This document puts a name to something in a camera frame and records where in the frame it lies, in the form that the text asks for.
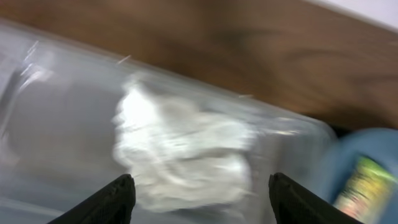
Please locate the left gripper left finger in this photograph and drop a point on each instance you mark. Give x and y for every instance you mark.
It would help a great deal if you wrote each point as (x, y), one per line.
(113, 204)

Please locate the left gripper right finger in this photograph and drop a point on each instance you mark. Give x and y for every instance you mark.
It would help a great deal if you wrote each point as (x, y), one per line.
(294, 204)

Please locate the yellow green snack wrapper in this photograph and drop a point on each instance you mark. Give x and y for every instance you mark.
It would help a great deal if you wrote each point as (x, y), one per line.
(367, 192)

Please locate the white napkin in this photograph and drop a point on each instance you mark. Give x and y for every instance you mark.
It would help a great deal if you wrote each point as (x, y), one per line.
(179, 155)

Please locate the dark blue plate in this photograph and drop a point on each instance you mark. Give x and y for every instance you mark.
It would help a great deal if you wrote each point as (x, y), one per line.
(339, 164)

